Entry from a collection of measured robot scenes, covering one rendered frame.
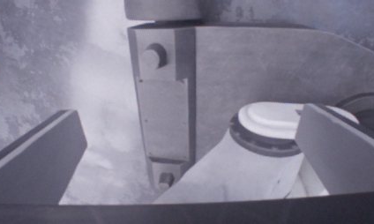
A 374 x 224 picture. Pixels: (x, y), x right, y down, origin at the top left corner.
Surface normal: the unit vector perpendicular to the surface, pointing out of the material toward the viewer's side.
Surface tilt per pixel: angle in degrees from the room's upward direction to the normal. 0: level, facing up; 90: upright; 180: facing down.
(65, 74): 0
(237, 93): 0
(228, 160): 90
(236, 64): 0
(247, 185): 90
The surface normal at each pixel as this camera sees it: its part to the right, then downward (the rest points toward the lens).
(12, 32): -0.18, 0.47
